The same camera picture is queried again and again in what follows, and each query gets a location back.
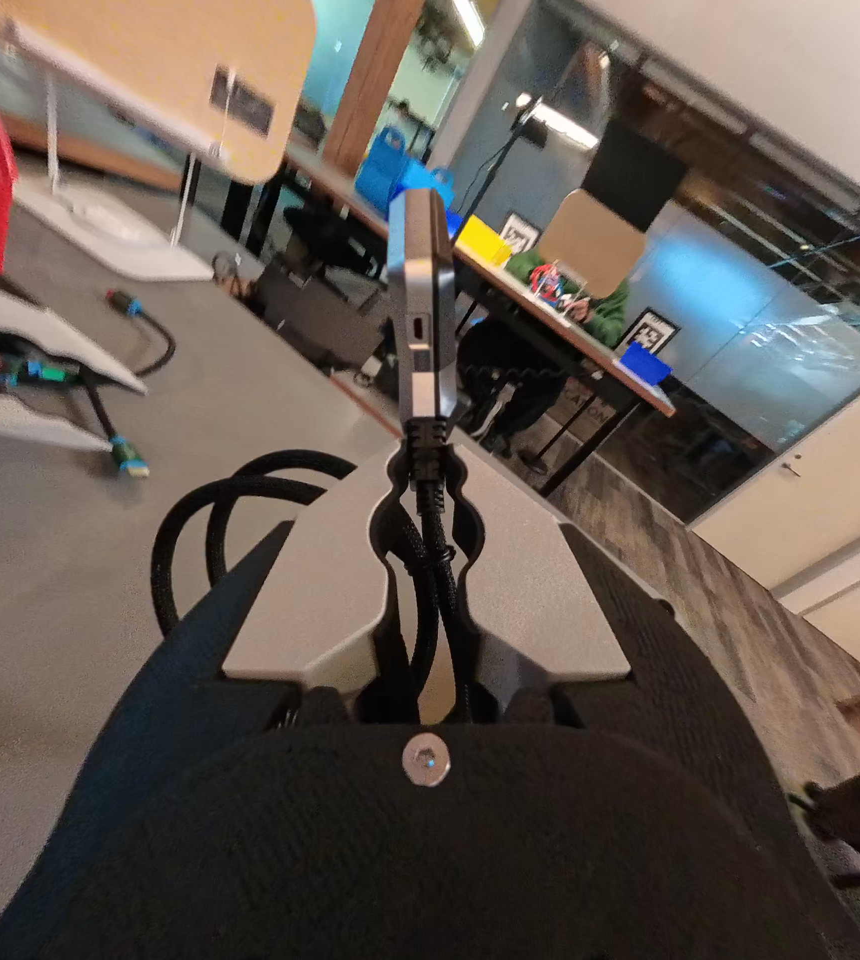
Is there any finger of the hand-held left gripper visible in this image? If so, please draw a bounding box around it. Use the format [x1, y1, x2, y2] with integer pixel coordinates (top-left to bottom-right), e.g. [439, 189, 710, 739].
[0, 270, 149, 396]
[0, 367, 116, 453]

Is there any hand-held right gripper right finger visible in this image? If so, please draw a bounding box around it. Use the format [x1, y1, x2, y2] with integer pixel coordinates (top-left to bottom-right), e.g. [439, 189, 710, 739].
[448, 441, 633, 697]

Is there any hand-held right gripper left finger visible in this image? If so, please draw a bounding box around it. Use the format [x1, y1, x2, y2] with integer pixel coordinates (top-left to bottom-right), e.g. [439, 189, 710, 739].
[222, 441, 410, 690]

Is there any grey adapter hub braided cable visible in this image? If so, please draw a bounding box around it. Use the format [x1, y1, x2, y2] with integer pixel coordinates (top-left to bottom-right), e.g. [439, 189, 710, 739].
[151, 187, 470, 727]

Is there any cardboard box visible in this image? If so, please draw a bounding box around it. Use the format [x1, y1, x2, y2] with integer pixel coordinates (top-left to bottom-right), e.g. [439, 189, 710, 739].
[546, 386, 622, 451]

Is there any small blue bin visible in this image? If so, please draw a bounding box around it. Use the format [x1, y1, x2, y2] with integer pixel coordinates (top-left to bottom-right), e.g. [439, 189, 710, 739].
[617, 341, 674, 386]

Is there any black box under table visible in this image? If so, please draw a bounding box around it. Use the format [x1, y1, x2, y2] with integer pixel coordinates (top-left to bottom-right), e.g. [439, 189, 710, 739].
[252, 253, 395, 370]

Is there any framed marker tag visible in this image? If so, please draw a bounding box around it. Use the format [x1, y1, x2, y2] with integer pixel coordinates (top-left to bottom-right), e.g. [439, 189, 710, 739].
[616, 306, 681, 359]
[499, 211, 541, 258]

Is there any wooden stand board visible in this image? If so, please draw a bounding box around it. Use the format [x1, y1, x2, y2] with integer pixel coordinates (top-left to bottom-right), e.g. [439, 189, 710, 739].
[0, 0, 318, 186]

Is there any black label sticker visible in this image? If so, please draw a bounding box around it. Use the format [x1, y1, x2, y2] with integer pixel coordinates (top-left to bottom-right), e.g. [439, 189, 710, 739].
[208, 66, 276, 138]

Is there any long brown-edged table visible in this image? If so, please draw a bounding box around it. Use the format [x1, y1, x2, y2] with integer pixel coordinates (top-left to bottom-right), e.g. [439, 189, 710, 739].
[282, 141, 678, 498]

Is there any glass partition window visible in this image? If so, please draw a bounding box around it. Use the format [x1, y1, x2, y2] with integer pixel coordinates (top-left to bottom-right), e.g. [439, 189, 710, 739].
[445, 0, 860, 526]

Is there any small yellow bin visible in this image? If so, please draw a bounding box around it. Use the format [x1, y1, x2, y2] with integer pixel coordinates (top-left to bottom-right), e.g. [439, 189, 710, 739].
[454, 215, 515, 269]

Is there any blue bag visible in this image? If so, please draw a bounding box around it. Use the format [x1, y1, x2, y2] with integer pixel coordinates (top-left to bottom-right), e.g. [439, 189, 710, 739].
[353, 125, 410, 213]

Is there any blue storage bin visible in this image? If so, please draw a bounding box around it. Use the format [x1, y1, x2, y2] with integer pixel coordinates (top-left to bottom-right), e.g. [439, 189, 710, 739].
[396, 159, 455, 213]

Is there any white door with lever handle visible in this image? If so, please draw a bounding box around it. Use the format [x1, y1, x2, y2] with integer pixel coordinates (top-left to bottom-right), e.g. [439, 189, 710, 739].
[688, 390, 860, 594]

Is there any wooden post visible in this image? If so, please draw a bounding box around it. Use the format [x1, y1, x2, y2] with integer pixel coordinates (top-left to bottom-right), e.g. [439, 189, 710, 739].
[321, 0, 428, 179]

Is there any black wall panel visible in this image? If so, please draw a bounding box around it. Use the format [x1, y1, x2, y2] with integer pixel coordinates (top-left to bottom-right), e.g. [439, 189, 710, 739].
[580, 117, 691, 234]

